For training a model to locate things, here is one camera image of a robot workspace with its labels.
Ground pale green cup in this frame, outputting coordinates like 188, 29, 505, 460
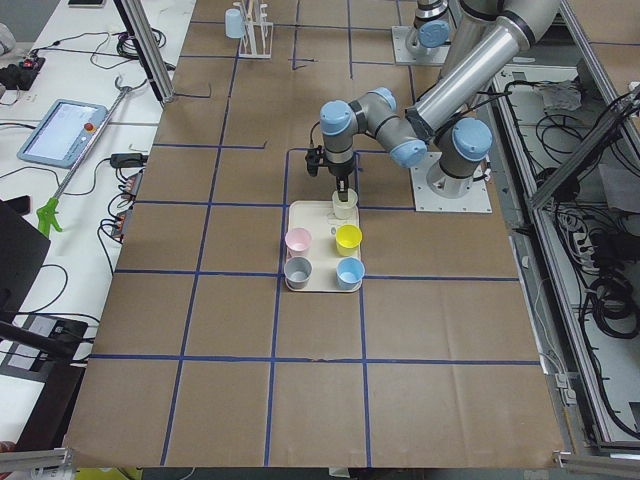
332, 188, 358, 220

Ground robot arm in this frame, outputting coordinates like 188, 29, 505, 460
319, 1, 560, 202
405, 0, 485, 56

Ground cream plastic tray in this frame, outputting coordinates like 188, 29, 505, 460
287, 200, 362, 293

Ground yellow cup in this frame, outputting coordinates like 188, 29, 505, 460
335, 224, 363, 257

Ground light blue cup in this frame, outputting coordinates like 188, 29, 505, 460
225, 8, 245, 39
336, 257, 365, 291

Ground pink cup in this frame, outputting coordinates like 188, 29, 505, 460
284, 227, 313, 258

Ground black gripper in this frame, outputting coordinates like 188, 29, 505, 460
324, 152, 354, 204

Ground aluminium frame post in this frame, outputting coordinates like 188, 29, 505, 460
114, 0, 175, 105

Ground green handled reacher grabber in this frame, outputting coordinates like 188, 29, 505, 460
36, 76, 147, 238

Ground blue teach pendant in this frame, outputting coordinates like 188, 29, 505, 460
17, 99, 107, 169

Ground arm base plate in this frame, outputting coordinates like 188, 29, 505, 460
409, 152, 492, 214
391, 26, 450, 66

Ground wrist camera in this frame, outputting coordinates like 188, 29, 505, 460
305, 145, 324, 177

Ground grey cup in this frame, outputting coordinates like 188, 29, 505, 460
283, 256, 313, 290

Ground white wire cup rack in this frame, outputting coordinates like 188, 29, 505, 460
233, 0, 274, 59

